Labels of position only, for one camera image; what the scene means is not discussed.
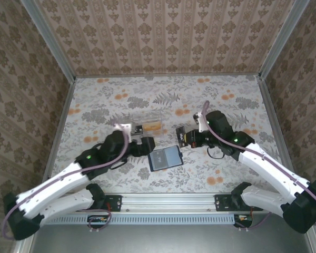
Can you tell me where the grey slotted cable duct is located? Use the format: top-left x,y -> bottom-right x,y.
42,213 -> 235,225

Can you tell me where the black cable connector bracket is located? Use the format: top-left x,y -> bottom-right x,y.
233,213 -> 254,228
87,215 -> 109,229

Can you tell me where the blue leather card holder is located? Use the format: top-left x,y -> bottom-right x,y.
146,145 -> 185,173

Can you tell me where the aluminium table back rail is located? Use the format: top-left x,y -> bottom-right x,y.
74,73 -> 261,79

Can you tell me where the clear acrylic card box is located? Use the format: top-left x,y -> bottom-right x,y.
115,110 -> 164,138

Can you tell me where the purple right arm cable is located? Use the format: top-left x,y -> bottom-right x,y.
199,100 -> 316,232

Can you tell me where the aluminium table side rail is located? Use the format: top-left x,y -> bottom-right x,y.
256,75 -> 300,185
43,77 -> 76,185

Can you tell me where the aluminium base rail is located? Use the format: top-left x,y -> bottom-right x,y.
42,191 -> 311,213

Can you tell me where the grey metal panel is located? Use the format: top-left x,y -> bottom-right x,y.
28,213 -> 315,253

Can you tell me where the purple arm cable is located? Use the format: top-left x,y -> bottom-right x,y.
2,123 -> 130,241
199,100 -> 316,232

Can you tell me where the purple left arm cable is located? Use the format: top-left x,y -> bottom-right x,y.
2,123 -> 130,241

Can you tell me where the aluminium frame post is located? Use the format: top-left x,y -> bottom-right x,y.
20,0 -> 77,83
257,0 -> 311,80

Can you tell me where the black VIP card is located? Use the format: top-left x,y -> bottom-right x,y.
150,149 -> 166,171
175,125 -> 188,149

